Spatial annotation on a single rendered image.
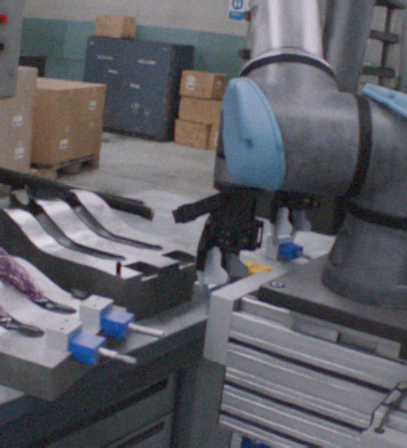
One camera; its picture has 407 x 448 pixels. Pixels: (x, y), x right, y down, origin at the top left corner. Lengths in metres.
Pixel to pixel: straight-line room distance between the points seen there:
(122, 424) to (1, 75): 1.11
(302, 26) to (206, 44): 7.68
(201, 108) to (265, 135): 7.37
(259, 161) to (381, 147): 0.13
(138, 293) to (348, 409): 0.53
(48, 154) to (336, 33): 4.92
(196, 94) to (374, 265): 7.35
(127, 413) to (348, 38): 0.76
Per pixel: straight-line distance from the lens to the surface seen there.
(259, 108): 0.76
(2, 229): 1.46
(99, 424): 1.32
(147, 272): 1.34
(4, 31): 2.10
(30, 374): 1.03
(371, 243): 0.82
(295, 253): 1.73
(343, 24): 1.12
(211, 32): 8.51
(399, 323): 0.78
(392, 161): 0.79
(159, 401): 1.45
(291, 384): 0.90
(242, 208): 1.29
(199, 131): 8.12
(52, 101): 5.87
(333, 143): 0.77
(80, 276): 1.32
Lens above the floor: 1.31
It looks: 15 degrees down
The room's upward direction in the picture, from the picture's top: 6 degrees clockwise
